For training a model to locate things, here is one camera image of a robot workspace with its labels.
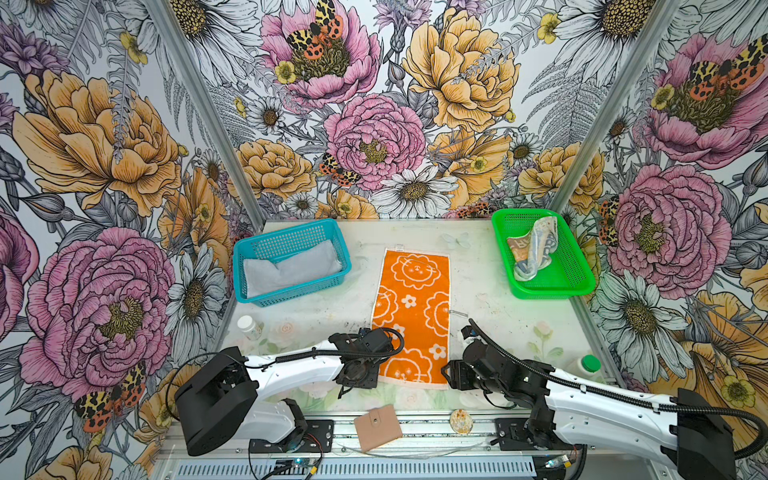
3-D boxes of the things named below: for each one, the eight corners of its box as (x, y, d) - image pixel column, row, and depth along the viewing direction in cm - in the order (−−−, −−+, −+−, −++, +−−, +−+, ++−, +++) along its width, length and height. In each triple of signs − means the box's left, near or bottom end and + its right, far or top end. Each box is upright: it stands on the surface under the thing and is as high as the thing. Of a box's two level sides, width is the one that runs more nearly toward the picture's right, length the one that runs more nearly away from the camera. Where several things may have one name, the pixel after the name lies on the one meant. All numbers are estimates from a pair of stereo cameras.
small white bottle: (244, 340, 92) (234, 329, 86) (249, 327, 95) (239, 315, 89) (260, 340, 92) (251, 329, 86) (263, 327, 95) (255, 315, 89)
